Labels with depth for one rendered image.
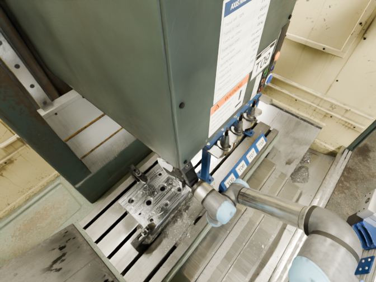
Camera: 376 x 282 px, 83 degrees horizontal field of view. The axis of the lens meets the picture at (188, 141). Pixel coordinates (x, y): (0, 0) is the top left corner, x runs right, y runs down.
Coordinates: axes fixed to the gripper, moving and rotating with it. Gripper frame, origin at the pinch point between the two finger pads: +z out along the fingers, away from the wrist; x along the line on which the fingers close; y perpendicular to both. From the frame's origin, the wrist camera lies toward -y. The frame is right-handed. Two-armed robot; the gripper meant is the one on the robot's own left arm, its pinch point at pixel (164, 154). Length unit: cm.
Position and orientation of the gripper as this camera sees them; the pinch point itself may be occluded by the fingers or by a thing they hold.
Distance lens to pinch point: 89.8
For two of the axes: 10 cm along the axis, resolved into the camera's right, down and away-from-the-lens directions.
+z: -7.0, -5.7, 4.3
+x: 7.1, -5.7, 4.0
